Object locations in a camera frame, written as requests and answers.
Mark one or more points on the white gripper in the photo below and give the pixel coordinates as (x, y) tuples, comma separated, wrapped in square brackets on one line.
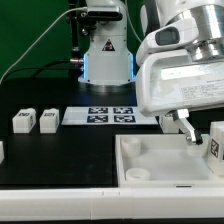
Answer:
[(169, 79)]

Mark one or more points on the white square table top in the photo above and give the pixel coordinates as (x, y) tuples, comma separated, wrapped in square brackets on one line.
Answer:
[(163, 160)]

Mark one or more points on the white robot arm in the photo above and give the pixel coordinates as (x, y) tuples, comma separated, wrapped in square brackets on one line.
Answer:
[(109, 64)]

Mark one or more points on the white sheet with markers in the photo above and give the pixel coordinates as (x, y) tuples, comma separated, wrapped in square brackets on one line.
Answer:
[(106, 115)]

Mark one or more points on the white block left edge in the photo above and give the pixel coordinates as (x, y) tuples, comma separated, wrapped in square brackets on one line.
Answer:
[(1, 152)]

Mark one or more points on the white front obstacle rail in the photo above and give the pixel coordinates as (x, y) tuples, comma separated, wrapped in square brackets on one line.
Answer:
[(106, 203)]

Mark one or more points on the black camera on mount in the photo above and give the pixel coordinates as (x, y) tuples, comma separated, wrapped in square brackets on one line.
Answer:
[(105, 15)]

